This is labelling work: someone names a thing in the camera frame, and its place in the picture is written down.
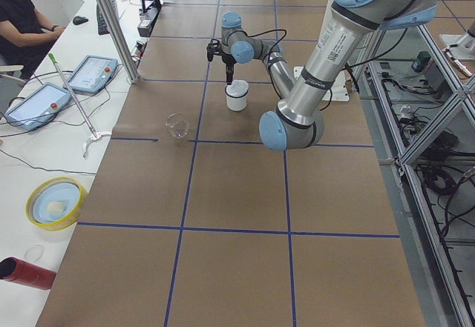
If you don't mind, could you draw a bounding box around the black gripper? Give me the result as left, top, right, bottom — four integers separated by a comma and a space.
212, 39, 236, 84

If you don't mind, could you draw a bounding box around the white enamel mug lid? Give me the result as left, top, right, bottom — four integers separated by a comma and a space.
225, 79, 249, 99

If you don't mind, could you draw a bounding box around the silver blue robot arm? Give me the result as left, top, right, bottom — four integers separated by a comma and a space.
206, 0, 436, 151

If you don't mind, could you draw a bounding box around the white enamel mug blue rim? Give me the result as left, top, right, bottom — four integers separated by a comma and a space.
226, 94, 248, 111

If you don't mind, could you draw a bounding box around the black keyboard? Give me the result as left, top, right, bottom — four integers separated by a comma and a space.
96, 5, 109, 36

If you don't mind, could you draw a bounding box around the metal reacher grabber stick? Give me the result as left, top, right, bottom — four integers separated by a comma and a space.
48, 53, 112, 159

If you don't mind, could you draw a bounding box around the black computer mouse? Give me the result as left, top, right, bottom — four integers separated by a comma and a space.
72, 16, 88, 25

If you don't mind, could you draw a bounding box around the teach pendant with red button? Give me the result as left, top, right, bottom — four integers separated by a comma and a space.
4, 82, 72, 131

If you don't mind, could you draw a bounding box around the seated person in black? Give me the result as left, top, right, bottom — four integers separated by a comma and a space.
1, 0, 65, 79

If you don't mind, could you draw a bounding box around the yellow rimmed bowl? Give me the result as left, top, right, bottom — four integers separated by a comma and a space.
25, 176, 88, 231

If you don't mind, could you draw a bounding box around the white sponge piece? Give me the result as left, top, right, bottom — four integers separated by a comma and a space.
47, 201, 67, 219

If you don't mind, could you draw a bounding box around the red cylinder tube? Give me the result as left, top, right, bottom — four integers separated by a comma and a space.
1, 257, 56, 290

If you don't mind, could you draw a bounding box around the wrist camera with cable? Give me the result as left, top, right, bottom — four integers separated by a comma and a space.
206, 39, 221, 62

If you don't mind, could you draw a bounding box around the black cable on table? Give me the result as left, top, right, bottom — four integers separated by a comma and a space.
0, 67, 127, 176

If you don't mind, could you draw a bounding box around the aluminium frame rail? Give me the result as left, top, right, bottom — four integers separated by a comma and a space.
350, 17, 474, 326

